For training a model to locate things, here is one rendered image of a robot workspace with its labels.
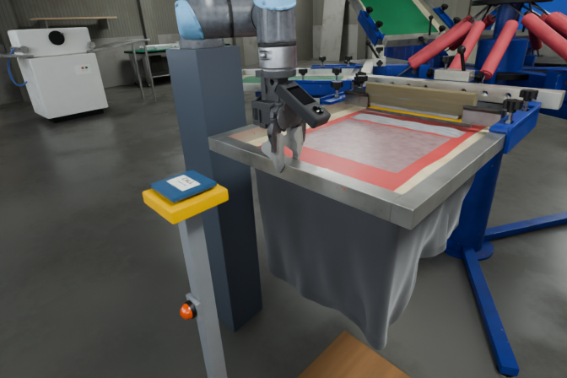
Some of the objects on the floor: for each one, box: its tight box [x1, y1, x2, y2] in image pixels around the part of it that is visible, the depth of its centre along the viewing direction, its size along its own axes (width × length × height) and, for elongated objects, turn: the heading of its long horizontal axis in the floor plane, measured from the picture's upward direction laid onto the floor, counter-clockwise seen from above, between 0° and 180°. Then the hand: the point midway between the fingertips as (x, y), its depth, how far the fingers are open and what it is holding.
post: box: [143, 184, 229, 378], centre depth 89 cm, size 22×22×96 cm
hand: (289, 164), depth 73 cm, fingers closed on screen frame, 4 cm apart
